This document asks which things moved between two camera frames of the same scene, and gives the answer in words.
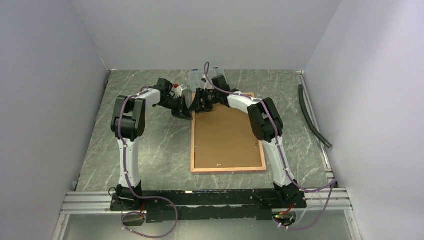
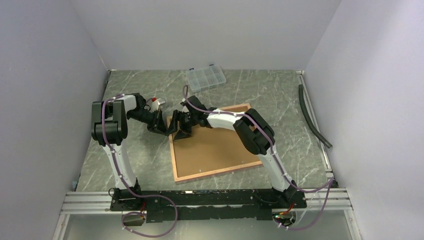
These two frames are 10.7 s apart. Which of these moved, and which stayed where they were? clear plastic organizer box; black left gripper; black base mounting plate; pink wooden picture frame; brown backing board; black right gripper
Moved: pink wooden picture frame; brown backing board; black left gripper; black right gripper
Stayed: black base mounting plate; clear plastic organizer box
